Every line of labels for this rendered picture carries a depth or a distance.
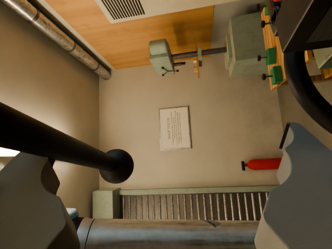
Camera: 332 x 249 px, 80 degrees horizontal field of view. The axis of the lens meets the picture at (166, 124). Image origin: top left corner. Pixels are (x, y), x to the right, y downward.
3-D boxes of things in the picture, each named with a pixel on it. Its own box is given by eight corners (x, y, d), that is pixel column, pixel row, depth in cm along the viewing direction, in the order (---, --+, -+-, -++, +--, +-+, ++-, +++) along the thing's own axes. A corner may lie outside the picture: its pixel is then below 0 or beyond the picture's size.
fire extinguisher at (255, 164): (286, 155, 265) (239, 158, 276) (293, 155, 247) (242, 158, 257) (289, 169, 263) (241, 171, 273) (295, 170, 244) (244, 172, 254)
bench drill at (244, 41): (285, 34, 240) (157, 53, 267) (313, -6, 179) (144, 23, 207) (292, 72, 232) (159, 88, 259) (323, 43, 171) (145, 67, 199)
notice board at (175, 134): (188, 105, 300) (158, 108, 308) (188, 105, 298) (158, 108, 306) (191, 148, 290) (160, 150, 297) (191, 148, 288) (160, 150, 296)
